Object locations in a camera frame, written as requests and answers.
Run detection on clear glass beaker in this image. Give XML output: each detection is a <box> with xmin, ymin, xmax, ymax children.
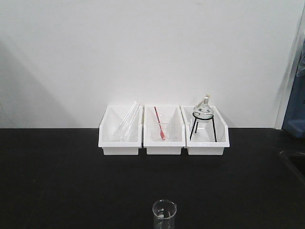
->
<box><xmin>152</xmin><ymin>199</ymin><xmax>177</xmax><ymax>229</ymax></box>

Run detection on small glass beaker in bin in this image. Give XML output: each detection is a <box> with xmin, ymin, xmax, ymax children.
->
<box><xmin>153</xmin><ymin>114</ymin><xmax>173</xmax><ymax>142</ymax></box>

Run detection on blue cabinet at right edge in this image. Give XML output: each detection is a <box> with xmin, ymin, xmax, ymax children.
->
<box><xmin>282</xmin><ymin>43</ymin><xmax>305</xmax><ymax>138</ymax></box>

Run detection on middle white plastic bin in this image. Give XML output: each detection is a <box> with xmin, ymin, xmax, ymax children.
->
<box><xmin>143</xmin><ymin>105</ymin><xmax>186</xmax><ymax>155</ymax></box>

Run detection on white plastic bin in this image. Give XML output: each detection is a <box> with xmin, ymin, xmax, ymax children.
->
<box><xmin>143</xmin><ymin>105</ymin><xmax>186</xmax><ymax>155</ymax></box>
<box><xmin>98</xmin><ymin>105</ymin><xmax>143</xmax><ymax>156</ymax></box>
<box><xmin>180</xmin><ymin>105</ymin><xmax>230</xmax><ymax>155</ymax></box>

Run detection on red stirring spatula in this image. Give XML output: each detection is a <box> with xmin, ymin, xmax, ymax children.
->
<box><xmin>154</xmin><ymin>106</ymin><xmax>165</xmax><ymax>140</ymax></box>

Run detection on clear glass test tubes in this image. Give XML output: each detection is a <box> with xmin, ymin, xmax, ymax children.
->
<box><xmin>111</xmin><ymin>101</ymin><xmax>140</xmax><ymax>141</ymax></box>

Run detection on left white plastic bin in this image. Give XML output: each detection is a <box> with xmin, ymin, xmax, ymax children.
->
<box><xmin>98</xmin><ymin>105</ymin><xmax>143</xmax><ymax>156</ymax></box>

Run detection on glass alcohol lamp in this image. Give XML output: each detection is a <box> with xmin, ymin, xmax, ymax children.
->
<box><xmin>193</xmin><ymin>95</ymin><xmax>214</xmax><ymax>115</ymax></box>

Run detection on right white plastic bin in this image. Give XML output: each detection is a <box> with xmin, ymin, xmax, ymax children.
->
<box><xmin>180</xmin><ymin>105</ymin><xmax>230</xmax><ymax>155</ymax></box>

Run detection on black sink basin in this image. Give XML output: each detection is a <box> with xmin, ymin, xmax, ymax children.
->
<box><xmin>279</xmin><ymin>150</ymin><xmax>305</xmax><ymax>185</ymax></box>

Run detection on black wire tripod stand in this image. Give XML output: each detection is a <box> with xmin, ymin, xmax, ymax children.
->
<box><xmin>189</xmin><ymin>112</ymin><xmax>217</xmax><ymax>142</ymax></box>

